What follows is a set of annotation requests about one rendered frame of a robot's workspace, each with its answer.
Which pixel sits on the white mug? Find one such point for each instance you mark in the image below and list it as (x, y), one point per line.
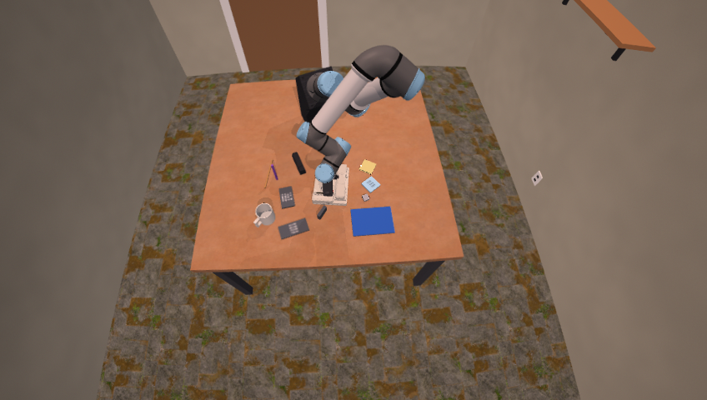
(262, 211)

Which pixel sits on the beige telephone handset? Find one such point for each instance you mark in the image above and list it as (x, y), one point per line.
(340, 189)

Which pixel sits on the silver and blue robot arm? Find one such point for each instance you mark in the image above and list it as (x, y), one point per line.
(399, 77)

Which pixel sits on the beige desk phone body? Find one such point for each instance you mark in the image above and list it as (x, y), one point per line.
(318, 197)

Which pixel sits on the yellow sticky note pad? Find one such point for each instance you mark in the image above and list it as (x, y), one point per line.
(367, 166)

